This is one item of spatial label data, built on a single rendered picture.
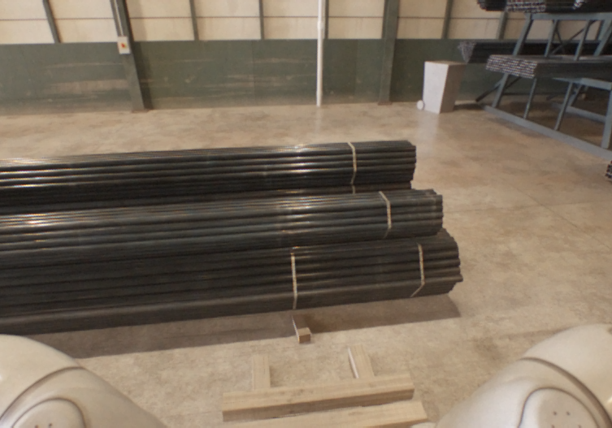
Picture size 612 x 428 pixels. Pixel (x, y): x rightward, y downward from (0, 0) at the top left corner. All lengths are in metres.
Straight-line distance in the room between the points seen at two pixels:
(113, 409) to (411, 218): 2.25
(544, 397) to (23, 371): 0.55
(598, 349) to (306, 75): 8.93
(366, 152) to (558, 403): 2.45
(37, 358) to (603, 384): 0.64
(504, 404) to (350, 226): 2.00
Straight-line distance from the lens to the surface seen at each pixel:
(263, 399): 2.03
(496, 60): 7.97
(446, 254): 2.70
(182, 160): 2.68
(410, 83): 10.02
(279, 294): 2.41
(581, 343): 0.56
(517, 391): 0.45
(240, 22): 9.22
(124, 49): 9.16
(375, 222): 2.42
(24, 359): 0.55
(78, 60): 9.88
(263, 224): 2.30
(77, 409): 0.43
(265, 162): 2.62
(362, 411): 2.01
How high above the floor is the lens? 1.89
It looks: 29 degrees down
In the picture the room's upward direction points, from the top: straight up
